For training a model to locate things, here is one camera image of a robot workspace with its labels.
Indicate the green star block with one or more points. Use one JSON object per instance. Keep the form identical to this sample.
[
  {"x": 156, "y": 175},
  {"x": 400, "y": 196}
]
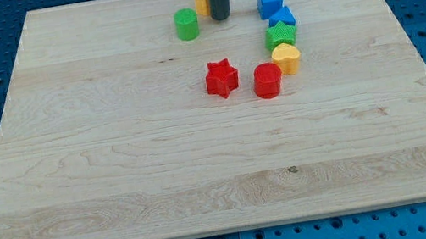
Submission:
[{"x": 281, "y": 33}]

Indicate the light wooden board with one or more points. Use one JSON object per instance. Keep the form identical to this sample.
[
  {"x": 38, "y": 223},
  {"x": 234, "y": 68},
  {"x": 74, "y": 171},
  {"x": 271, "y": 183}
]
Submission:
[{"x": 108, "y": 131}]

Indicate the yellow cylinder block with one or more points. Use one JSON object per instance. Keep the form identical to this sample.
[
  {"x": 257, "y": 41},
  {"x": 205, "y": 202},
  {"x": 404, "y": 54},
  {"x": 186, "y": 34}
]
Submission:
[{"x": 202, "y": 7}]

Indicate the red star block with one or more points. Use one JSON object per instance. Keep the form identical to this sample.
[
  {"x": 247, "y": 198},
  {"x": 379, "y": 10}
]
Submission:
[{"x": 221, "y": 78}]

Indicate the yellow heart block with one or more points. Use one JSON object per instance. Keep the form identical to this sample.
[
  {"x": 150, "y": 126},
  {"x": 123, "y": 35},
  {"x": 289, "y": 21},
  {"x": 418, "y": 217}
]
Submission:
[{"x": 287, "y": 57}]

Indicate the blue pentagon block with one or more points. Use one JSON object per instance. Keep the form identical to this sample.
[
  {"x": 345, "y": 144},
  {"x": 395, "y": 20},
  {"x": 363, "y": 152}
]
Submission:
[{"x": 283, "y": 15}]

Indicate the blue cube block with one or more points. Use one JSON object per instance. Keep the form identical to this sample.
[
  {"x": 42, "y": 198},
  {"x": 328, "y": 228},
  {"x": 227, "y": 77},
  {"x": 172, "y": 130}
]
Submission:
[{"x": 267, "y": 8}]

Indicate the green cylinder block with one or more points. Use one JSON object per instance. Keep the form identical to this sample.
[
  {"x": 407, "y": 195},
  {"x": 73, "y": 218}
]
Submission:
[{"x": 187, "y": 25}]

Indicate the red rounded block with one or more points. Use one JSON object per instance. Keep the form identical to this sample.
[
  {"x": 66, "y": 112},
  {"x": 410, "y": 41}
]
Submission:
[{"x": 267, "y": 80}]

